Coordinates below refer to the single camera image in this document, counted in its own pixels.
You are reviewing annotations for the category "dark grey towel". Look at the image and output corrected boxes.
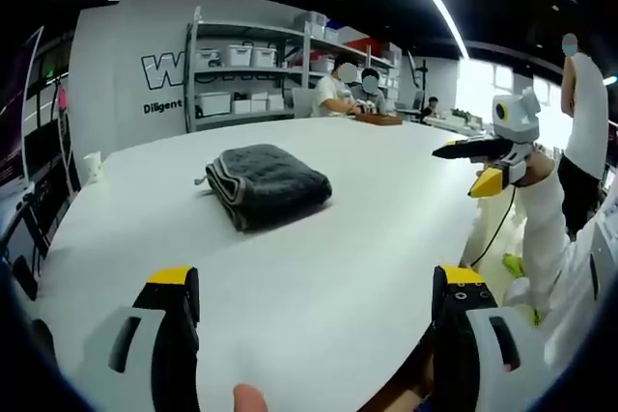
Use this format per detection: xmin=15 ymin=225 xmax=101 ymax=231
xmin=194 ymin=143 xmax=333 ymax=233

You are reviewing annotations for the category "person's right hand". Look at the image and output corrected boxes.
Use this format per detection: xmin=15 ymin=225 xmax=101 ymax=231
xmin=524 ymin=147 xmax=556 ymax=187

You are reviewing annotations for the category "person's left hand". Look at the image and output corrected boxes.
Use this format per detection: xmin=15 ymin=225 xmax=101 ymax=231
xmin=233 ymin=382 xmax=271 ymax=412

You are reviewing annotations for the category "brown wooden tray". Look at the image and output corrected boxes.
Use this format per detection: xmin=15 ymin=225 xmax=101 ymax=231
xmin=353 ymin=111 xmax=405 ymax=126

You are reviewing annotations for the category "grey metal shelf rack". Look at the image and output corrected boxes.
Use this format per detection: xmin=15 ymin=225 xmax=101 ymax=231
xmin=184 ymin=5 xmax=403 ymax=134

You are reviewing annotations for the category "white paper cup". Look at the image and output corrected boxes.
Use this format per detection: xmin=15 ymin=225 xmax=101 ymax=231
xmin=83 ymin=151 xmax=104 ymax=185

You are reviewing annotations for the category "row of white storage boxes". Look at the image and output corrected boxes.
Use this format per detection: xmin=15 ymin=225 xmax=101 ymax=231
xmin=194 ymin=10 xmax=403 ymax=118

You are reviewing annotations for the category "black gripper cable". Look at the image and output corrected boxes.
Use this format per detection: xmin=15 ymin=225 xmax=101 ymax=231
xmin=468 ymin=183 xmax=519 ymax=269

